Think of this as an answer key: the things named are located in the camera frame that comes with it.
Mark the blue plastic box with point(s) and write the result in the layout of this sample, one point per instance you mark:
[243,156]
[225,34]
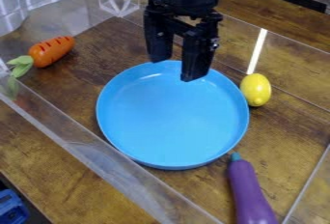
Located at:
[14,212]

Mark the blue round plate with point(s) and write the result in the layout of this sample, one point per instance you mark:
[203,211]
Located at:
[172,124]

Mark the orange toy carrot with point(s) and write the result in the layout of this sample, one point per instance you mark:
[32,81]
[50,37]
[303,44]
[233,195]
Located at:
[42,55]

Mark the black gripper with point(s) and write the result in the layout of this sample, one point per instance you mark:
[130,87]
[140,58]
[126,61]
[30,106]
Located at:
[189,18]

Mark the purple toy eggplant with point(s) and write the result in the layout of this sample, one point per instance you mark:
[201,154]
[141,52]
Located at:
[253,208]

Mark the yellow toy lemon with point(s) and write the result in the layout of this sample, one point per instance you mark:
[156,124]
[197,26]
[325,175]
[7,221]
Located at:
[257,89]

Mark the clear acrylic enclosure wall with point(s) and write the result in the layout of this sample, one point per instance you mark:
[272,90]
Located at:
[165,203]

